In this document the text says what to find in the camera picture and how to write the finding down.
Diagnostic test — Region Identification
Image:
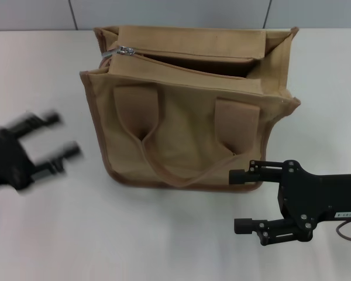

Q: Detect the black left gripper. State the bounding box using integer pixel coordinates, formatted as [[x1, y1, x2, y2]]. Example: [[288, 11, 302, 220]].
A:
[[0, 110, 83, 194]]

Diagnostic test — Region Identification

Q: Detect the khaki canvas food bag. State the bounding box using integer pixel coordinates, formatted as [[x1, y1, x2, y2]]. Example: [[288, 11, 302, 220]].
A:
[[79, 25, 301, 194]]

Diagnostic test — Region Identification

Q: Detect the silver metal zipper pull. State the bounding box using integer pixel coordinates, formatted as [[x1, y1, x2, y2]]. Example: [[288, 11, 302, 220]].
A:
[[104, 45, 135, 58]]

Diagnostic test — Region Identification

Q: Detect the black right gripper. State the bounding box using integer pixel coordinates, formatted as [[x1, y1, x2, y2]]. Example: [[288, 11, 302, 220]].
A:
[[228, 159, 351, 246]]

